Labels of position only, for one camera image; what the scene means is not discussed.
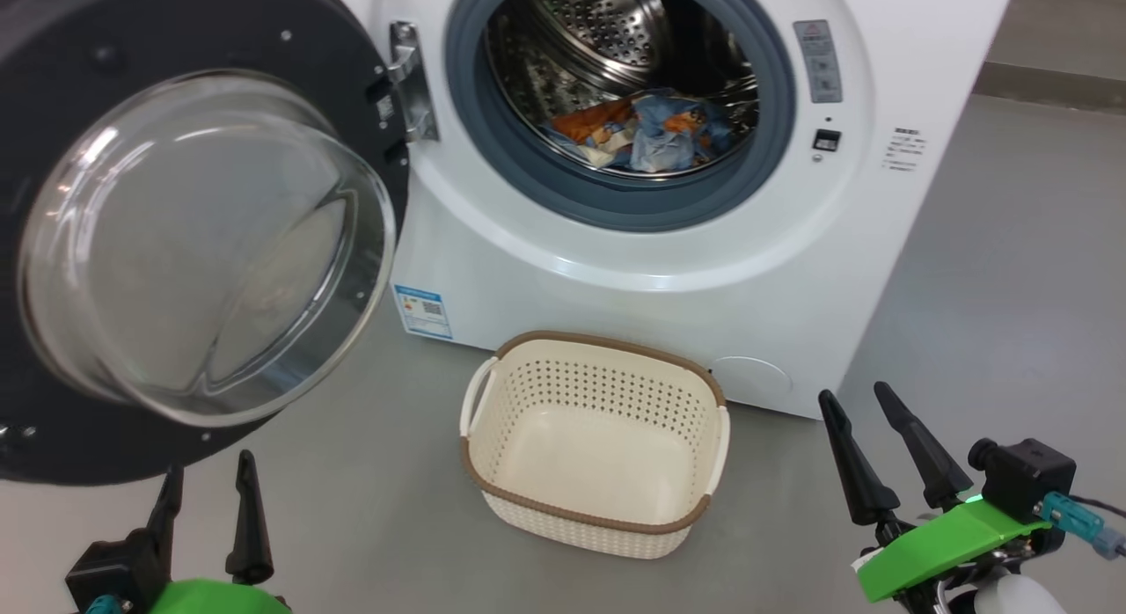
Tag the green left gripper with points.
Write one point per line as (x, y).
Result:
(211, 598)

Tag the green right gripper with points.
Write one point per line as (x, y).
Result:
(941, 548)

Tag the blue cartoon print garment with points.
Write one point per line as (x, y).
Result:
(660, 135)

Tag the cream white garment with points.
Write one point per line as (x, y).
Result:
(611, 148)

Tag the black round glass washer door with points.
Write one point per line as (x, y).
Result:
(53, 51)

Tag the white front-load washing machine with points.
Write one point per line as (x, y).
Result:
(669, 288)

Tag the cream perforated laundry basket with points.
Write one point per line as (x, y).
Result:
(598, 456)

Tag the grey rubber door gasket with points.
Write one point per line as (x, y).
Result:
(493, 148)

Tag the metal door hinge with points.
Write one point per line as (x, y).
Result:
(413, 86)

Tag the round filter access cover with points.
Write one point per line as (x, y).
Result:
(750, 381)

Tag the blue energy label sticker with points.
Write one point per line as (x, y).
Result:
(423, 312)

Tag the grey floor skirting strip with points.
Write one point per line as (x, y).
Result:
(1056, 86)

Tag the grey warning sticker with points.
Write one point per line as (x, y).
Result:
(818, 60)

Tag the steel perforated washer drum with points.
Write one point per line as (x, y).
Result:
(607, 33)

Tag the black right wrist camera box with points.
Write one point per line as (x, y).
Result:
(1025, 478)

